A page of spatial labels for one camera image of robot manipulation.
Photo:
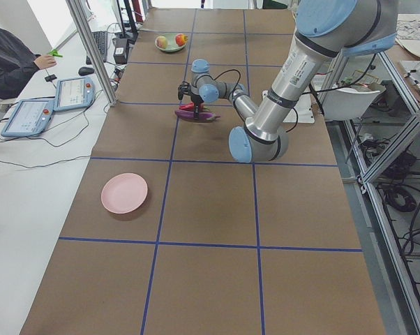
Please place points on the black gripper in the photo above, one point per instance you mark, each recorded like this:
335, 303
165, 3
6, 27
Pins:
197, 100

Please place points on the purple eggplant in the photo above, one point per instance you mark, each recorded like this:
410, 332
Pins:
202, 117

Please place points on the red chili pepper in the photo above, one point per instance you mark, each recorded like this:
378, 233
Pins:
191, 107

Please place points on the red pomegranate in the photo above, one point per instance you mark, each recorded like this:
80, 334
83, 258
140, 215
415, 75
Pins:
181, 39

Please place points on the peach fruit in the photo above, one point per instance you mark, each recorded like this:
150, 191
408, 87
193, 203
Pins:
161, 42

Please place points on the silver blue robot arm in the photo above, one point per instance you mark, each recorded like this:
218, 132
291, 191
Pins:
324, 30

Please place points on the seated person hand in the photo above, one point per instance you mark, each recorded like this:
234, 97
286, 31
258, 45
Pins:
45, 61

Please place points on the green plate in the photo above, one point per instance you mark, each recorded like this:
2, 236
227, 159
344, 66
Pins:
172, 46

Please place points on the black power adapter box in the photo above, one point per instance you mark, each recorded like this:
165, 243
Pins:
121, 50

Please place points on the pink plate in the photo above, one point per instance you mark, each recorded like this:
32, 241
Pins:
124, 193

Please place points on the black computer mouse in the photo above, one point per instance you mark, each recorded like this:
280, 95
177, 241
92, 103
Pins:
83, 71

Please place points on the black keyboard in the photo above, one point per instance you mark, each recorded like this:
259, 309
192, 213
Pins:
101, 41

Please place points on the far teach pendant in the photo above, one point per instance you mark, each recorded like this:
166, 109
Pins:
74, 93

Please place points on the teach pendant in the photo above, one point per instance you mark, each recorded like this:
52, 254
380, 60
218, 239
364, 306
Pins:
74, 93
30, 117

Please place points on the white chair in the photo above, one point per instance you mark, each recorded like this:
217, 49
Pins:
349, 103

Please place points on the near teach pendant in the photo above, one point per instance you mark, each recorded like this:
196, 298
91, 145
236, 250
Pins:
30, 117

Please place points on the seated person black jacket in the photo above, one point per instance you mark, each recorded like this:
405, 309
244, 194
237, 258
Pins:
17, 65

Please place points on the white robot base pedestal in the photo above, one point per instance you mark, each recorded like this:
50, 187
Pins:
302, 112

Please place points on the aluminium frame post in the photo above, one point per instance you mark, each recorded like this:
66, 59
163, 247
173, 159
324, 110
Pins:
79, 17

